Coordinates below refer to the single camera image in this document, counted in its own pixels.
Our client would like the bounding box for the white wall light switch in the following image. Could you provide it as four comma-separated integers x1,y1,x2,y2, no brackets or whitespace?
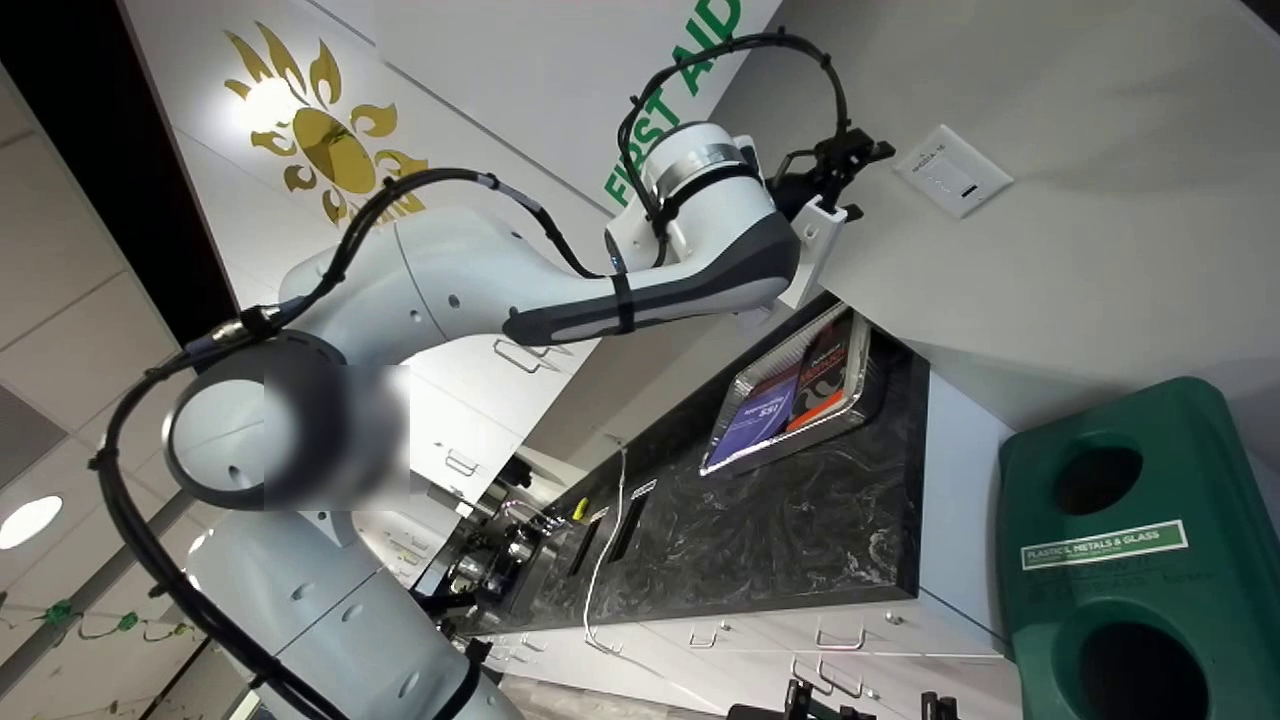
894,123,1013,222

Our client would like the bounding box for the green recycling bin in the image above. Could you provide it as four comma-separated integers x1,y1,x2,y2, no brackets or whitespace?
996,375,1280,720

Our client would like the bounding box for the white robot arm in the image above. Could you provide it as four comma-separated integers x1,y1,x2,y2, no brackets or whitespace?
164,122,890,720

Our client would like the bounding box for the aluminium foil tray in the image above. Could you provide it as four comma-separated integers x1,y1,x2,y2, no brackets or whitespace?
695,307,883,475

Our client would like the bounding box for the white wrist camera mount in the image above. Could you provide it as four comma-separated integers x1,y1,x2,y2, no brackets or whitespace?
780,202,851,307

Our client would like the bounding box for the black orange booklet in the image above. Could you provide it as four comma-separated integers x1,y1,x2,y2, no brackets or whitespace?
787,314,851,433

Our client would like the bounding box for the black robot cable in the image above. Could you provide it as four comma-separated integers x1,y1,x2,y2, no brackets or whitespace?
82,27,857,720

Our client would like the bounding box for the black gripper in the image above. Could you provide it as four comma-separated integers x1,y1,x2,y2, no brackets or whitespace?
777,130,894,216

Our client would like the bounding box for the gold sun emblem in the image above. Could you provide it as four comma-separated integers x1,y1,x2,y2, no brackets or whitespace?
225,19,427,225

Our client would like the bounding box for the purple booklet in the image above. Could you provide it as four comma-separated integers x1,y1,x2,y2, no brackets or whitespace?
702,366,798,474

